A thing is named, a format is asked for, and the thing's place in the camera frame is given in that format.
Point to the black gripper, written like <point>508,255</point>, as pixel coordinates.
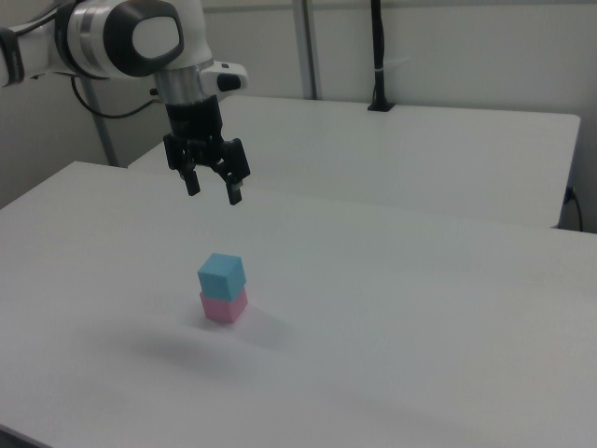
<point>193,123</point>

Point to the black pole with base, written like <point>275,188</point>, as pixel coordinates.
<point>379,46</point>

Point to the grey partition post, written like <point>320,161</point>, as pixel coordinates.
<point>308,46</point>
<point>101,126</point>

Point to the pink cube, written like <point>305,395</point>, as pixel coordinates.
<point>224,310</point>

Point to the blue cube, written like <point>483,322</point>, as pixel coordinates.
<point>219,277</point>

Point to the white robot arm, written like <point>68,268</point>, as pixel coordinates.
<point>140,42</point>

